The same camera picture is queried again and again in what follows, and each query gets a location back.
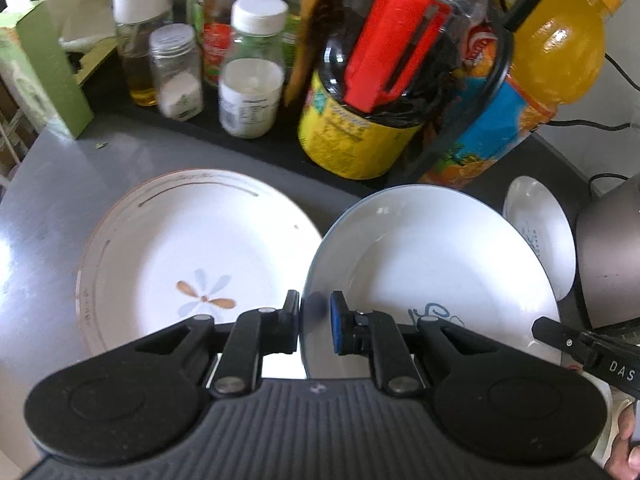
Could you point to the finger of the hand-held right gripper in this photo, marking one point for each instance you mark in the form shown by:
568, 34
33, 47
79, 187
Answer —
565, 340

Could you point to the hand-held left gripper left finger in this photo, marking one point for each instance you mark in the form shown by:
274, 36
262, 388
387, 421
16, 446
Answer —
287, 320

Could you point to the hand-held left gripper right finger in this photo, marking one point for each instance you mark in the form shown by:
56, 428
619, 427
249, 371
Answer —
340, 325

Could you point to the white plate with blue logo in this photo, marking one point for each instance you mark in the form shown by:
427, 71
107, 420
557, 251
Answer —
425, 260

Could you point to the small white plate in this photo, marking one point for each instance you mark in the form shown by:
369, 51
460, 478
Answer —
540, 225

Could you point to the gold-rimmed flower plate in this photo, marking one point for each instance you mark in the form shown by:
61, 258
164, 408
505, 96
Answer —
200, 240

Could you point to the person's right hand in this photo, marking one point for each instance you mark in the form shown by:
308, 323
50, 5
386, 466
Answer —
622, 460

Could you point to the rice cooker with black panel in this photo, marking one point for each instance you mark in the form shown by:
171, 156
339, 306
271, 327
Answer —
610, 250

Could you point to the black metal rack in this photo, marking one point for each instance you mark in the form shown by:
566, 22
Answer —
240, 132

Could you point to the white cap powder bottle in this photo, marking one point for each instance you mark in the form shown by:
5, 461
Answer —
252, 85

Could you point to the small glass spice jar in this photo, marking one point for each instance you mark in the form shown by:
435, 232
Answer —
177, 80

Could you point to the red label sauce bottle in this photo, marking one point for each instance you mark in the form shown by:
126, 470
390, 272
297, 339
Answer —
217, 50

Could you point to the brown sauce bottle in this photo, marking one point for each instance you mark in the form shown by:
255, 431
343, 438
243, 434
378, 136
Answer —
310, 35

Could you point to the orange juice bottle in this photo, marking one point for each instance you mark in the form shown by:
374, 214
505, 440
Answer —
560, 45

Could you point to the red drink can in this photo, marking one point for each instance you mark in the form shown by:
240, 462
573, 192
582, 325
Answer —
482, 45

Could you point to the green cardboard box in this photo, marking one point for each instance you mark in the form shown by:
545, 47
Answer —
47, 75

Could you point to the white cloth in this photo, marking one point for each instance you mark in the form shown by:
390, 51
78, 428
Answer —
80, 15

